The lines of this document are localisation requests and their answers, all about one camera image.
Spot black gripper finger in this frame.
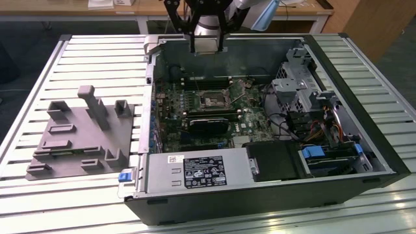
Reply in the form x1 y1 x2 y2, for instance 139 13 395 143
216 7 249 52
163 0 197 54

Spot silver CPU with green edge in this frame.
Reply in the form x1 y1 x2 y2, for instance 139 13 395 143
193 36 228 56

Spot CPU socket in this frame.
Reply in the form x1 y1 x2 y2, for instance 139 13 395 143
197 90 233 110

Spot metal socket cover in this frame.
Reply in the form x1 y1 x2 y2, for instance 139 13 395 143
229 79 253 98

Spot black RAM stick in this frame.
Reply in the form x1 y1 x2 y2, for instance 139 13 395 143
185 109 239 116
187 113 240 120

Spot grey metal drive cage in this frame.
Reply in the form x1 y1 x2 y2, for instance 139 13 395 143
271 47 341 115

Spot large white box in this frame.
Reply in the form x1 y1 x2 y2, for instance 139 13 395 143
87 0 115 11

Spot black graphics card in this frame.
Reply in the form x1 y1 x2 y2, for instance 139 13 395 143
187 117 231 136

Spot green motherboard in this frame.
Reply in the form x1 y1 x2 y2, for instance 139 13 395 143
152 78 277 153

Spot wooden desk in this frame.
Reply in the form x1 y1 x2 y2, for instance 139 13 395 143
0 0 336 35

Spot small silver heatsink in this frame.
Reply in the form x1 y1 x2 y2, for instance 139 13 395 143
233 136 253 147

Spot brown wooden cabinet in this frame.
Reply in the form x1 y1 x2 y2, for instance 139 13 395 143
343 0 416 64

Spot grey parts rack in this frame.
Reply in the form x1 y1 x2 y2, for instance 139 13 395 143
24 85 139 182

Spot grey power supply with label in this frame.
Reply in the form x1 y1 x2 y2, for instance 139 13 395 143
137 148 256 195

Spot black plastic shroud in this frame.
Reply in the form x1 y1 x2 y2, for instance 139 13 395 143
245 141 308 183

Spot hard disk in blue carrier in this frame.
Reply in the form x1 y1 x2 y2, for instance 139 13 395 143
300 145 361 171

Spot green RAM stick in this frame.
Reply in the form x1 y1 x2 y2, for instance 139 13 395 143
48 150 81 156

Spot black open PC case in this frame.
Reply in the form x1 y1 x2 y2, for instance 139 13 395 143
123 33 411 226

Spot black wire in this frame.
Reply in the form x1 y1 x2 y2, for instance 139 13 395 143
261 85 295 140

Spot coloured wire bundle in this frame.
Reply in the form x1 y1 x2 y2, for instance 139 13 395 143
308 120 345 142

